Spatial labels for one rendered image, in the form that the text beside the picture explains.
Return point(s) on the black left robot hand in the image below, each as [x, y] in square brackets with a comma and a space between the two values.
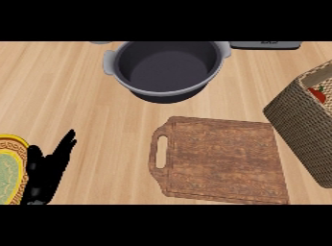
[43, 169]

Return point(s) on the brown wooden cutting board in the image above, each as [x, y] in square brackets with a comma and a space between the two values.
[220, 161]

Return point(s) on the brown wicker basket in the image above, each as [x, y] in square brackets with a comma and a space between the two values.
[310, 141]

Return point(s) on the red bell pepper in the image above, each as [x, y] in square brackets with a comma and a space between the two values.
[317, 94]

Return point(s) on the yellow rimmed green plate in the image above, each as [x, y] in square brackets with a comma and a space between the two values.
[1, 171]

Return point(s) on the dark grey cooking pot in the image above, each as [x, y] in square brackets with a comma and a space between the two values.
[166, 70]

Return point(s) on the small grey rounded object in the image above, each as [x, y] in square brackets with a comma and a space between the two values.
[101, 42]

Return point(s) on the dark grey flat appliance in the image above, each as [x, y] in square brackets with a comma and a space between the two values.
[266, 44]

